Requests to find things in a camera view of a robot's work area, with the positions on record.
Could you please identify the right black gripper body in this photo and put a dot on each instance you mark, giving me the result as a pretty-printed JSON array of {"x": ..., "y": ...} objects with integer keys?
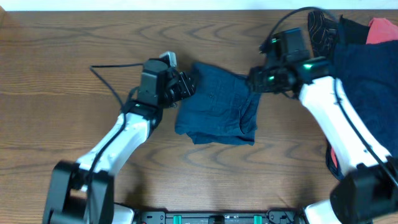
[{"x": 267, "y": 81}]

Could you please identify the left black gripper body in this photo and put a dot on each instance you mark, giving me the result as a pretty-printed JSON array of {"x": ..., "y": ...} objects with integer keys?
[{"x": 174, "y": 93}]

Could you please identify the navy blue shorts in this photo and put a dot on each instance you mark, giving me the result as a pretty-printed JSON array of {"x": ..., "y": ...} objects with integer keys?
[{"x": 222, "y": 110}]

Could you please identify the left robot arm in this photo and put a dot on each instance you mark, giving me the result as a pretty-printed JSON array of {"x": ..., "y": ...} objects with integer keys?
[{"x": 83, "y": 191}]

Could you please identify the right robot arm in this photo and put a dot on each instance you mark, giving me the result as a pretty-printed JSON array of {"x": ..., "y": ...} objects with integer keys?
[{"x": 369, "y": 186}]

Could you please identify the black patterned garment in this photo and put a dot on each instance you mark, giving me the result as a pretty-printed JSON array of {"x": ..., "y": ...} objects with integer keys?
[{"x": 322, "y": 33}]

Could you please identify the plain black garment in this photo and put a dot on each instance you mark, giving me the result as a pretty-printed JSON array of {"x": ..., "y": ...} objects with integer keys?
[{"x": 351, "y": 32}]

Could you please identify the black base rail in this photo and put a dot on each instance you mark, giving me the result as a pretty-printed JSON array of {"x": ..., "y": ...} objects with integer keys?
[{"x": 269, "y": 217}]

